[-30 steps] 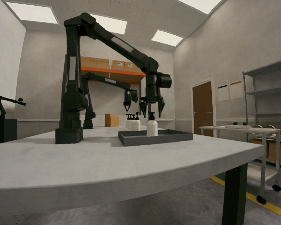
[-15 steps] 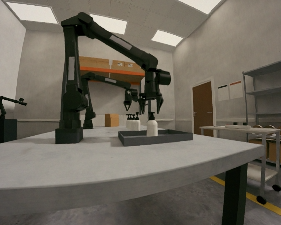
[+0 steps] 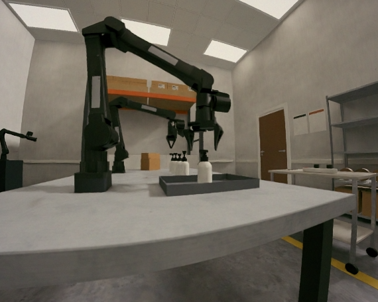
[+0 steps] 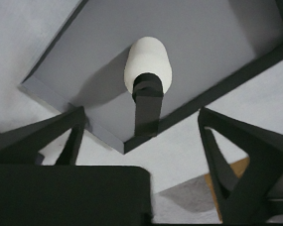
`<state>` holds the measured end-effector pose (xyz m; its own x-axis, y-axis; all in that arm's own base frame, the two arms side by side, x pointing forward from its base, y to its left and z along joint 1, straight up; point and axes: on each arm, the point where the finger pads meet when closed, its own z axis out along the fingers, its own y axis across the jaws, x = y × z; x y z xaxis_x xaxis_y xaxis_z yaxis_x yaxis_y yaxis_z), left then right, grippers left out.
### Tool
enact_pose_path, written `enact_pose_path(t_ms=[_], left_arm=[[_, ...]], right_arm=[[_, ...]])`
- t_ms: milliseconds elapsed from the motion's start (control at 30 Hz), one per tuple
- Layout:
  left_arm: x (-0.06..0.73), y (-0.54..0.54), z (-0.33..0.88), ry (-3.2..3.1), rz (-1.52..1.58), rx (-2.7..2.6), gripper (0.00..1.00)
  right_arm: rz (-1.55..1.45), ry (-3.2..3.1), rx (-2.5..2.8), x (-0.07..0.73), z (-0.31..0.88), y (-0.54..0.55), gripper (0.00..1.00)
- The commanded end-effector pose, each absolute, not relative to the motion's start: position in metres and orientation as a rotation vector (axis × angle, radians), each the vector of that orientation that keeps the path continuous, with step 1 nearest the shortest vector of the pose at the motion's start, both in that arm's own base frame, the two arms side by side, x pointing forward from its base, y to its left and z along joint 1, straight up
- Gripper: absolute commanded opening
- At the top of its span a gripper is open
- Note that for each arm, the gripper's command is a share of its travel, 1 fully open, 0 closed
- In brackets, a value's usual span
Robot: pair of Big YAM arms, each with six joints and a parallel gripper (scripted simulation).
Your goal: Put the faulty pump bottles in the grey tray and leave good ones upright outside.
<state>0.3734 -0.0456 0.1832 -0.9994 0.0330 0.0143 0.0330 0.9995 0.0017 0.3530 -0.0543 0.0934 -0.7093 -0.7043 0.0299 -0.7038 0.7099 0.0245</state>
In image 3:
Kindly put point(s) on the brown cardboard box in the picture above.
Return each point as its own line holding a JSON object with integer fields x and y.
{"x": 150, "y": 161}

